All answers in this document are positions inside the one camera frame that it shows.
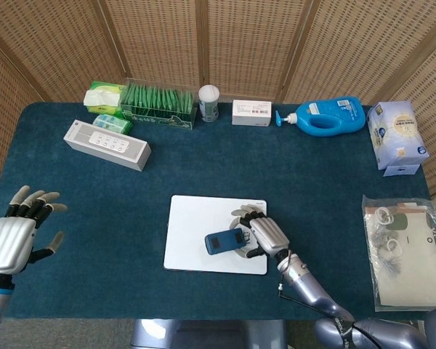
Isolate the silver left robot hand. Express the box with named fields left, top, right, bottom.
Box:
left=0, top=185, right=69, bottom=274

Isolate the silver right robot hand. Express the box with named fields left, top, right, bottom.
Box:
left=228, top=204, right=291, bottom=260

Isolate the blue board eraser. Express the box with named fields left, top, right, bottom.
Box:
left=204, top=228, right=247, bottom=256

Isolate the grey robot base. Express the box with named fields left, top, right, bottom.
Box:
left=130, top=318, right=288, bottom=349

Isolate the white writing board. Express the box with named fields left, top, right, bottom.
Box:
left=163, top=194, right=269, bottom=276

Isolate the dark blue table mat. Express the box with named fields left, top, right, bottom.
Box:
left=0, top=101, right=434, bottom=321

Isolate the small white cardboard box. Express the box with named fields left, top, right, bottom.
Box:
left=231, top=99, right=273, bottom=128

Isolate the blue pump detergent bottle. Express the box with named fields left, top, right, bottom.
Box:
left=275, top=97, right=367, bottom=138

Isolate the white rectangular speaker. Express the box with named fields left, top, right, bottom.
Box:
left=62, top=119, right=153, bottom=172

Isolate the clear plastic bag with contents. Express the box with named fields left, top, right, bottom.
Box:
left=361, top=194, right=436, bottom=313

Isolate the white cylindrical canister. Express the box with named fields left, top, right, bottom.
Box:
left=198, top=84, right=221, bottom=124

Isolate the small green tissue pack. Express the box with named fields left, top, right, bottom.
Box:
left=92, top=113, right=133, bottom=134

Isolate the light purple tissue pack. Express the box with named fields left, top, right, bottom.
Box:
left=366, top=100, right=430, bottom=171

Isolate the green tissue pack, tissue out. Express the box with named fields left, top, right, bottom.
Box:
left=83, top=81, right=126, bottom=113

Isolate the clear box of green tea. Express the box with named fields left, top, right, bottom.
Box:
left=119, top=77, right=198, bottom=131

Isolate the bamboo folding screen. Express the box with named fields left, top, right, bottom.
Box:
left=0, top=0, right=436, bottom=196

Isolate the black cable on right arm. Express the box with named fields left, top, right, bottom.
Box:
left=277, top=249, right=354, bottom=328

